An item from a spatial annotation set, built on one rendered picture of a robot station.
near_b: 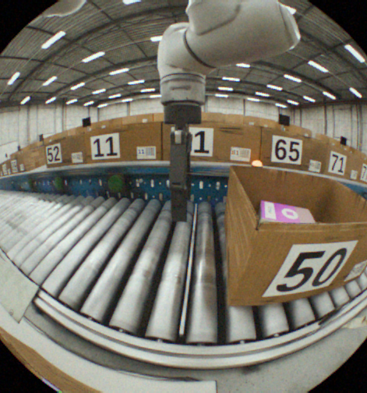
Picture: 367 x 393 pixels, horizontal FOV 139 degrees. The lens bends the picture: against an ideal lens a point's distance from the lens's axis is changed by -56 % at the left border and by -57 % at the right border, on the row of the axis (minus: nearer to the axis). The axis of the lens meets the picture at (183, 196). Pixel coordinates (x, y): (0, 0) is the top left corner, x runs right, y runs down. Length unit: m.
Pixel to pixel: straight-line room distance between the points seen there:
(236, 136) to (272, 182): 0.25
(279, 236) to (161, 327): 0.21
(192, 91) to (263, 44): 0.16
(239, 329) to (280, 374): 0.90
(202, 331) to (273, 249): 0.16
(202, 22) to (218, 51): 0.05
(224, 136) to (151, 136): 0.28
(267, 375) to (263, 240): 1.00
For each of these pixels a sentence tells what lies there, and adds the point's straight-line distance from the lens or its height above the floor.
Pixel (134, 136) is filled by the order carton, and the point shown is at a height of 1.00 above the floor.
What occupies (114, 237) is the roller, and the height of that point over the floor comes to 0.74.
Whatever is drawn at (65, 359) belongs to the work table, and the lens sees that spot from 0.30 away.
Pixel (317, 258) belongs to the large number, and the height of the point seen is 0.87.
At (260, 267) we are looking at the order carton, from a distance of 0.21.
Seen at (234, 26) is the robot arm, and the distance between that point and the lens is 0.22.
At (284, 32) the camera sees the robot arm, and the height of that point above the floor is 1.14.
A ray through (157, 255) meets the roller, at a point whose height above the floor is 0.74.
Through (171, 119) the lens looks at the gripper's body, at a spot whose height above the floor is 1.02.
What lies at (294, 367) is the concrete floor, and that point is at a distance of 1.20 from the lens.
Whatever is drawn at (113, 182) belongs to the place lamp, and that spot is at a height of 0.82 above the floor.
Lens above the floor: 1.00
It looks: 23 degrees down
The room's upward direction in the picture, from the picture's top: straight up
